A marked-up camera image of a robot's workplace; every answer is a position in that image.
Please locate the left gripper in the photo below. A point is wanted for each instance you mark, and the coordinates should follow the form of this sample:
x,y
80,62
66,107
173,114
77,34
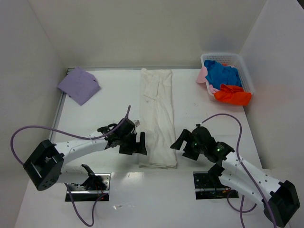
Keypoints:
x,y
129,145

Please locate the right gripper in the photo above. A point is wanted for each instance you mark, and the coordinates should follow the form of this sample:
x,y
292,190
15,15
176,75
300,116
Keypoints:
x,y
187,146

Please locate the white t shirt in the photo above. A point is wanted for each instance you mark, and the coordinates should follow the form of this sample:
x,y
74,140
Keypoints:
x,y
157,119

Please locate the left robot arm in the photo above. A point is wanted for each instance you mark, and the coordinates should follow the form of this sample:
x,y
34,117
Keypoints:
x,y
47,165

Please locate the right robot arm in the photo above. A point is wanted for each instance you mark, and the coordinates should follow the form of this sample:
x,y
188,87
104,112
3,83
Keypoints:
x,y
279,200

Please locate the pink t shirt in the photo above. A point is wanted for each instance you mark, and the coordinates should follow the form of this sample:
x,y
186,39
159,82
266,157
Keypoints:
x,y
202,78

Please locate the orange t shirt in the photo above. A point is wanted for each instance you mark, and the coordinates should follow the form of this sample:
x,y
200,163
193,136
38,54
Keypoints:
x,y
232,94

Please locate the blue t shirt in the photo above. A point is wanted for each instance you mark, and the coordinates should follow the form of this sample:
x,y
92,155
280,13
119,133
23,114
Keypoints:
x,y
219,74

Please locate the folded purple t shirt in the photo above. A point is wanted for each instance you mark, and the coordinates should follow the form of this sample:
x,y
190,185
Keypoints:
x,y
79,85

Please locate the white plastic basket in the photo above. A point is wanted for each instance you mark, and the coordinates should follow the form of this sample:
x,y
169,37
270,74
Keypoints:
x,y
232,59

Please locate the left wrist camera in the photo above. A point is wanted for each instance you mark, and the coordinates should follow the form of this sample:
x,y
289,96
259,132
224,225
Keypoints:
x,y
136,123

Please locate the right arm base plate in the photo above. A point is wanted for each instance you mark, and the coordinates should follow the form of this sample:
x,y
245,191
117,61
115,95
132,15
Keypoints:
x,y
208,187

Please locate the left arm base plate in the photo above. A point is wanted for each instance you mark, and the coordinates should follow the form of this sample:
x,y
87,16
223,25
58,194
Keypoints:
x,y
90,193

